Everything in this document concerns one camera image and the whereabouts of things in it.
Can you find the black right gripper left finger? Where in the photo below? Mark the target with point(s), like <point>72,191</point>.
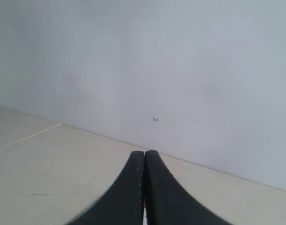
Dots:
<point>123,202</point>

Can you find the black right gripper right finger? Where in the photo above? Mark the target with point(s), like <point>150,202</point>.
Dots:
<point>167,202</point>

